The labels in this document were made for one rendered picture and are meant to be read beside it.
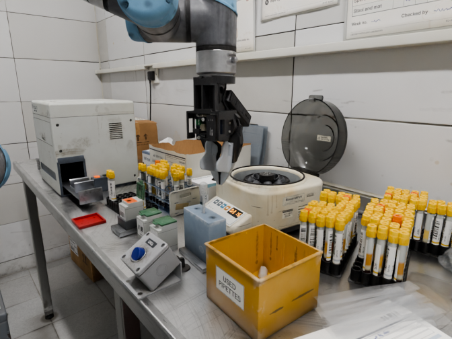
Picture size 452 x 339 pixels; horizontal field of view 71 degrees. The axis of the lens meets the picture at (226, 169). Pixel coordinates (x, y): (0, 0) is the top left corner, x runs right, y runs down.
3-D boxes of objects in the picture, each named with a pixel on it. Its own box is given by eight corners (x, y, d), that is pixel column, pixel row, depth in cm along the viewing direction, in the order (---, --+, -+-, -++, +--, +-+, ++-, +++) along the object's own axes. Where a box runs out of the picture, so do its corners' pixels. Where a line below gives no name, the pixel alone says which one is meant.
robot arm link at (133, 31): (116, -20, 48) (189, -18, 49) (130, 1, 59) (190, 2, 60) (120, 35, 50) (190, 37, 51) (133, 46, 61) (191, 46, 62)
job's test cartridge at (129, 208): (120, 224, 80) (118, 200, 78) (138, 218, 83) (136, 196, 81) (126, 229, 77) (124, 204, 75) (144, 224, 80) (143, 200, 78)
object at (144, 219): (137, 238, 75) (135, 211, 74) (155, 232, 78) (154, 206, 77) (145, 244, 72) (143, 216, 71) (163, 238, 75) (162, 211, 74)
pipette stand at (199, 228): (178, 252, 69) (177, 208, 66) (206, 243, 73) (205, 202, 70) (202, 274, 61) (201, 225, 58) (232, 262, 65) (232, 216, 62)
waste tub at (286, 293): (204, 296, 54) (203, 242, 52) (262, 270, 62) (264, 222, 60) (257, 346, 44) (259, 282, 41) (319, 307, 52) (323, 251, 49)
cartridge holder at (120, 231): (111, 231, 79) (109, 217, 78) (144, 220, 85) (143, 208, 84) (120, 238, 75) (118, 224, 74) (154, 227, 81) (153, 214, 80)
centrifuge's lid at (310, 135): (284, 93, 96) (304, 96, 101) (273, 173, 101) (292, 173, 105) (344, 94, 79) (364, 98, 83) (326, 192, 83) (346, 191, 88)
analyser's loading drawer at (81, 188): (60, 188, 106) (58, 173, 105) (81, 184, 110) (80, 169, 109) (80, 204, 91) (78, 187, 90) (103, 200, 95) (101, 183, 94)
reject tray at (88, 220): (71, 221, 85) (70, 218, 85) (97, 214, 89) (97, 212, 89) (79, 229, 80) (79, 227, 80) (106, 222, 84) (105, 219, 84)
